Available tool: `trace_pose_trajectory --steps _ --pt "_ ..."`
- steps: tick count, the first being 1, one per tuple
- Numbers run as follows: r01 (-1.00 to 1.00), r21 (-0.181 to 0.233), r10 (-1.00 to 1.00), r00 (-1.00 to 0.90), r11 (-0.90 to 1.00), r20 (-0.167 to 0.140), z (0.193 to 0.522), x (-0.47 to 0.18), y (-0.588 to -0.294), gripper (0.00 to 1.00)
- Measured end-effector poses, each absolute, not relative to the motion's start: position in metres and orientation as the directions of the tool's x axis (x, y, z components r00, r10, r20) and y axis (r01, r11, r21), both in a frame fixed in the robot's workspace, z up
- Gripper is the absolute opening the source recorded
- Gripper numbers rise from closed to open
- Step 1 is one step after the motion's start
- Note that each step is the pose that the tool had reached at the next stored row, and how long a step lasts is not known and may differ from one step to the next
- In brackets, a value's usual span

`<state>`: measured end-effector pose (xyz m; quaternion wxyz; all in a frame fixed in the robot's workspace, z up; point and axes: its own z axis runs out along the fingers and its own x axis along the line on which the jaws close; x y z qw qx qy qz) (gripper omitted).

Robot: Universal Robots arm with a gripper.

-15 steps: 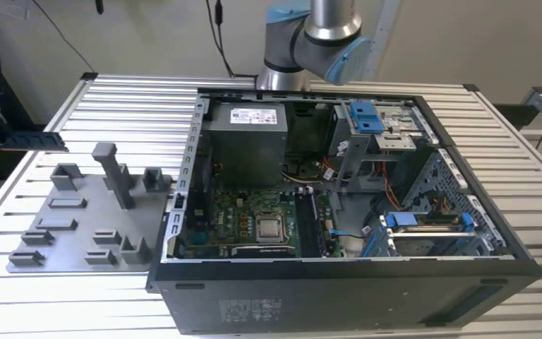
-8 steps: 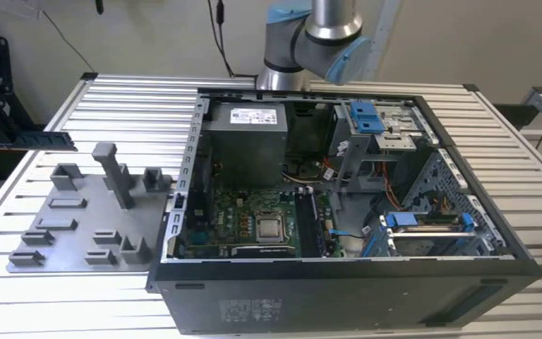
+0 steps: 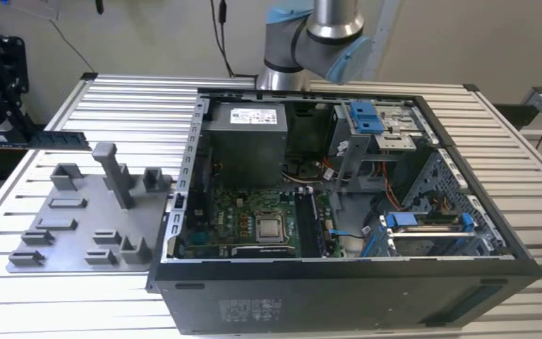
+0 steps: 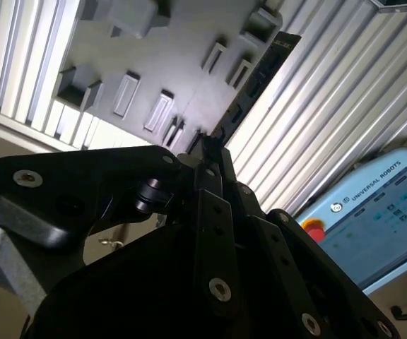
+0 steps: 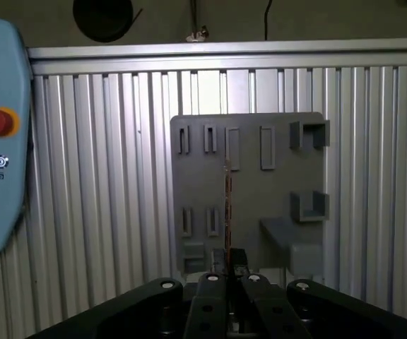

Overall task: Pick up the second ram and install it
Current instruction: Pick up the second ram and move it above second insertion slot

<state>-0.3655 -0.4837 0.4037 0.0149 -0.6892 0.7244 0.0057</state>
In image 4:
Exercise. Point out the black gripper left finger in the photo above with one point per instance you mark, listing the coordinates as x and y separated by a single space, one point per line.
83 166

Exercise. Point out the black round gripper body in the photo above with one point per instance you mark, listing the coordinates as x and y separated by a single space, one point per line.
136 293

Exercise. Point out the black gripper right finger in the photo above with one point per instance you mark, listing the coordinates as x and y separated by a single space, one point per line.
295 265

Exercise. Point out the black RAM stick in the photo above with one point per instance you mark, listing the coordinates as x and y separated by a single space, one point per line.
259 77

